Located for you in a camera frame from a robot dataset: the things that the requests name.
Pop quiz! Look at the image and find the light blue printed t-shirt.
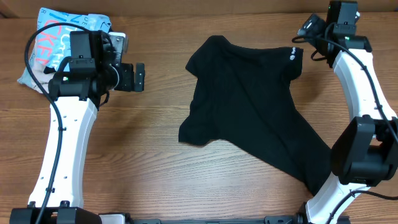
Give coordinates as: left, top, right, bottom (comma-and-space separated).
29, 7, 111, 88

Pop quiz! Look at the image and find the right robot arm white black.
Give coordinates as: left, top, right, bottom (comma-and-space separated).
265, 1, 397, 223

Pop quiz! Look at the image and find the black t-shirt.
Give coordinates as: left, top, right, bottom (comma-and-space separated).
178, 35, 331, 194

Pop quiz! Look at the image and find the beige folded garment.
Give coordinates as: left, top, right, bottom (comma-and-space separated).
27, 58, 57, 94

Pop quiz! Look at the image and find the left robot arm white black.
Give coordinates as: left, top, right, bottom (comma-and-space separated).
9, 31, 145, 223

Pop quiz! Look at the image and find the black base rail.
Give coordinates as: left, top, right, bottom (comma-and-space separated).
93, 212, 352, 224

